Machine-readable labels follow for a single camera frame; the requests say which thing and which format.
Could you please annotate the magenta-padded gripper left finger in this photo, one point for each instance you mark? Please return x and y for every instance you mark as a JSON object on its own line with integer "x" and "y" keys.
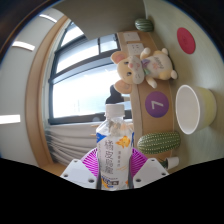
{"x": 78, "y": 172}

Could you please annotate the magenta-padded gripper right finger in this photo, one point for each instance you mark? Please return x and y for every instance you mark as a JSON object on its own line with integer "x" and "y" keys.
{"x": 151, "y": 170}

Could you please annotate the clear plastic drink bottle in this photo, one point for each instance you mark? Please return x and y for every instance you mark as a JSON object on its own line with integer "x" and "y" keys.
{"x": 115, "y": 150}

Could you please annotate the small plant in white pot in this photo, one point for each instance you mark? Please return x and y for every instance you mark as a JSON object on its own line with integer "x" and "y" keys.
{"x": 172, "y": 162}

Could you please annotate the tall green cactus ornament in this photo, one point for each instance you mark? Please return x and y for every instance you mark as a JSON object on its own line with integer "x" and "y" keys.
{"x": 160, "y": 142}

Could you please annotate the grey window curtain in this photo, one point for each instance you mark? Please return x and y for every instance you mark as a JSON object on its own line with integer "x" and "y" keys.
{"x": 70, "y": 141}

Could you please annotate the wooden window ledge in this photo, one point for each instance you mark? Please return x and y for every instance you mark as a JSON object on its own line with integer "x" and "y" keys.
{"x": 155, "y": 123}

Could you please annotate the purple round number sign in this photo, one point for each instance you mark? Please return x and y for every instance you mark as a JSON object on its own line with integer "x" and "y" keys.
{"x": 157, "y": 104}

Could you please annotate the dark-framed window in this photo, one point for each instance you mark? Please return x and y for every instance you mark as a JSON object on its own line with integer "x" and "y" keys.
{"x": 80, "y": 93}

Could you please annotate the yellow and white cup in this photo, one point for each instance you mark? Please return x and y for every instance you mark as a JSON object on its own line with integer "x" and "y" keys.
{"x": 203, "y": 106}

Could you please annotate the beige plush mouse toy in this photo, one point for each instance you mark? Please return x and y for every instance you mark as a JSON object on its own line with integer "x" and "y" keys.
{"x": 156, "y": 65}

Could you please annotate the flat round red coaster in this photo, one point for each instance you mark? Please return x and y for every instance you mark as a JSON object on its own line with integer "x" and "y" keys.
{"x": 186, "y": 40}

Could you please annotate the ceiling lights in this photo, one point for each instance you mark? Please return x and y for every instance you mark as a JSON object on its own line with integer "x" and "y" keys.
{"x": 23, "y": 45}

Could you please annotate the round green cactus ornament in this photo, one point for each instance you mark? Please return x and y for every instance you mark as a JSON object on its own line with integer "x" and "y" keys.
{"x": 144, "y": 25}

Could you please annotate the grey-green desk partition panel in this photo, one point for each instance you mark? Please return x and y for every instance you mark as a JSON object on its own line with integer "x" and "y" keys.
{"x": 103, "y": 16}

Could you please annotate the white wall socket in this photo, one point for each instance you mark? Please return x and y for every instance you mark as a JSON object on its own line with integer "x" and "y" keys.
{"x": 131, "y": 36}
{"x": 135, "y": 49}

